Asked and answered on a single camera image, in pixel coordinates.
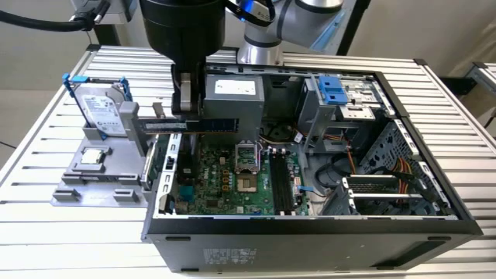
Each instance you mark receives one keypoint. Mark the blue plastic drive latch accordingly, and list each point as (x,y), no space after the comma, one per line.
(330,90)

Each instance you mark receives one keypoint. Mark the RAM stick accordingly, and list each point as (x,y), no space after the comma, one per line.
(104,175)
(216,125)

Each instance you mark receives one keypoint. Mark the hard disk in blue carrier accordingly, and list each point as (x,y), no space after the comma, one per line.
(98,107)

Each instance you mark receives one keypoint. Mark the grey disk bay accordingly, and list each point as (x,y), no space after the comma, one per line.
(372,189)

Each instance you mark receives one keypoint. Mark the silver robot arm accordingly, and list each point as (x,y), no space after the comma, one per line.
(258,49)

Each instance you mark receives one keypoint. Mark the black frame post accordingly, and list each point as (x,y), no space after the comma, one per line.
(357,17)
(108,36)

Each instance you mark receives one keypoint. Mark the black round fan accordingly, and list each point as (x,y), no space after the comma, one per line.
(278,132)

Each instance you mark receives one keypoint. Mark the green graphics card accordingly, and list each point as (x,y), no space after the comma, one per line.
(154,165)

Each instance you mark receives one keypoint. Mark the silver CPU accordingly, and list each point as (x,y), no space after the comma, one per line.
(92,157)

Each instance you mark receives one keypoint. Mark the black PC case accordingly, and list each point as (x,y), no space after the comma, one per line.
(270,247)

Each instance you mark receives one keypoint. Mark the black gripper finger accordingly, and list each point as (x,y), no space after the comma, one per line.
(188,93)

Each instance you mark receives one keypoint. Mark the grey metal drive cage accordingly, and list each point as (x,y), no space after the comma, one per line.
(356,112)

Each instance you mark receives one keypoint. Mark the green motherboard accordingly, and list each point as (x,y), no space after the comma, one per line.
(216,186)

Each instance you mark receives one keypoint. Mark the grey power supply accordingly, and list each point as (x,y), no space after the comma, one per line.
(240,107)

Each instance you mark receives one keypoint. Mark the grey parts rack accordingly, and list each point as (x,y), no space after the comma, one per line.
(120,162)

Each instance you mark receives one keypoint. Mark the CPU socket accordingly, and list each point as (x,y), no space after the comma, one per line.
(246,183)

